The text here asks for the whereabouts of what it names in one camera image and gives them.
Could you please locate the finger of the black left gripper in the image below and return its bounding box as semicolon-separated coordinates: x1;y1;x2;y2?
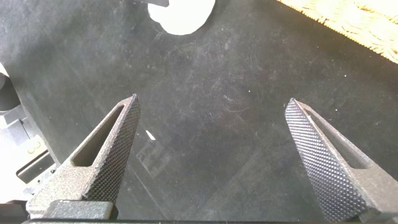
133;0;170;7

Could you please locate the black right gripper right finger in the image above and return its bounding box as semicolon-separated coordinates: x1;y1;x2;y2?
285;98;398;223

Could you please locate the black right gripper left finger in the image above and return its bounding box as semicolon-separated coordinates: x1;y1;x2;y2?
26;93;141;220

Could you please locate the grey robot chassis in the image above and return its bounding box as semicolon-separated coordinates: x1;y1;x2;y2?
0;73;62;203

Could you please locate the dark table cloth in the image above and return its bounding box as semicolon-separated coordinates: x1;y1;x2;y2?
0;0;398;223

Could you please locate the wicker basket with handles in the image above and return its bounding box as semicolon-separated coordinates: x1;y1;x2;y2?
276;0;398;65

